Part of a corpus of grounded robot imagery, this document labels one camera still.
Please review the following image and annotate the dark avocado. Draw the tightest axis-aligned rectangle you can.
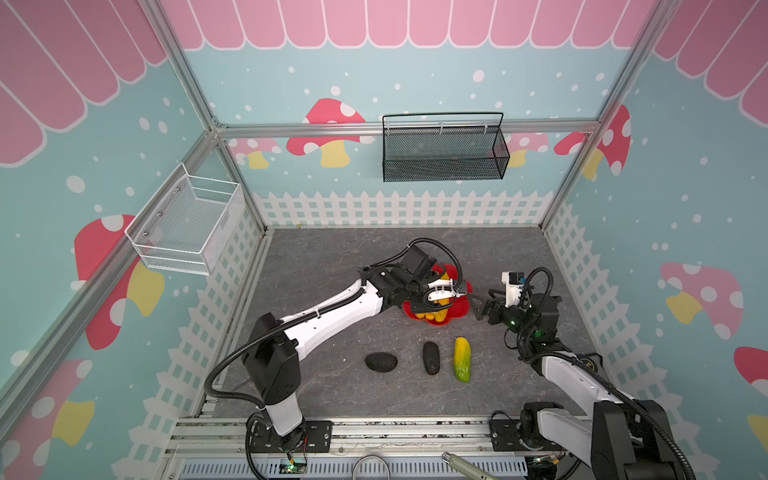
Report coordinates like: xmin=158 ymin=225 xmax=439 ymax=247
xmin=422 ymin=341 xmax=441 ymax=375
xmin=364 ymin=352 xmax=398 ymax=373

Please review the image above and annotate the yellow green mango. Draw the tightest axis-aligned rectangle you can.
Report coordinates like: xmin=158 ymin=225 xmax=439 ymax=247
xmin=453 ymin=337 xmax=472 ymax=383

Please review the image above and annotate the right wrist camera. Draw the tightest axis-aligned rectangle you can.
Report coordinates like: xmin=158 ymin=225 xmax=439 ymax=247
xmin=501 ymin=271 xmax=526 ymax=307

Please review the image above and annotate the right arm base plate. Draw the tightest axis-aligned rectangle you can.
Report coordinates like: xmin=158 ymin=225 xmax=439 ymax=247
xmin=488 ymin=416 xmax=532 ymax=452

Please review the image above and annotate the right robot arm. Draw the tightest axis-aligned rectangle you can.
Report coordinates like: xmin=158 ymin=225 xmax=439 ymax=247
xmin=471 ymin=290 xmax=695 ymax=479

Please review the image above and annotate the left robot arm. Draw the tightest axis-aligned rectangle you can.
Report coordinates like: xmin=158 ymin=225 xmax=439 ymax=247
xmin=204 ymin=237 xmax=467 ymax=438

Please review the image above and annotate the yellow banana bunch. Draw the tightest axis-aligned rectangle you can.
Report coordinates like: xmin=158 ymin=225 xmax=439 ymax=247
xmin=415 ymin=300 xmax=451 ymax=324

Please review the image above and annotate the red flower-shaped bowl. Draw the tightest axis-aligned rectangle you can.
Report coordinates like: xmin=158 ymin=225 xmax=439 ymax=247
xmin=403 ymin=264 xmax=470 ymax=326

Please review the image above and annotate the white wire wall basket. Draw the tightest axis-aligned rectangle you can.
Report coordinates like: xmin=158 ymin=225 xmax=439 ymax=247
xmin=124 ymin=164 xmax=245 ymax=276

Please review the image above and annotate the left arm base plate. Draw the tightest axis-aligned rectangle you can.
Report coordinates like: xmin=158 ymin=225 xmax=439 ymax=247
xmin=249 ymin=420 xmax=334 ymax=453

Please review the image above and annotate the black mesh wall basket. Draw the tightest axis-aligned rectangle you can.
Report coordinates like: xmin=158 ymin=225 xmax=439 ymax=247
xmin=381 ymin=111 xmax=510 ymax=183

